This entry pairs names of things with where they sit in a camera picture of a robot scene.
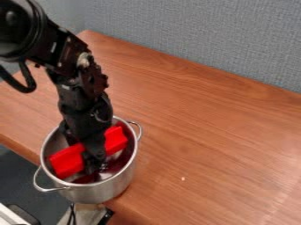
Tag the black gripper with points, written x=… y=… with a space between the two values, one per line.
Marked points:
x=86 y=119

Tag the red rectangular block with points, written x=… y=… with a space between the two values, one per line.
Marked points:
x=70 y=165

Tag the stainless steel pot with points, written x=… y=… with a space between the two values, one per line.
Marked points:
x=106 y=184

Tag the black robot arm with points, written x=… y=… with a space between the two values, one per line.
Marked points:
x=32 y=39

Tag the white object bottom left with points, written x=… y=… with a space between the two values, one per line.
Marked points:
x=14 y=215

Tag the table leg bracket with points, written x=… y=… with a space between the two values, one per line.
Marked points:
x=86 y=214

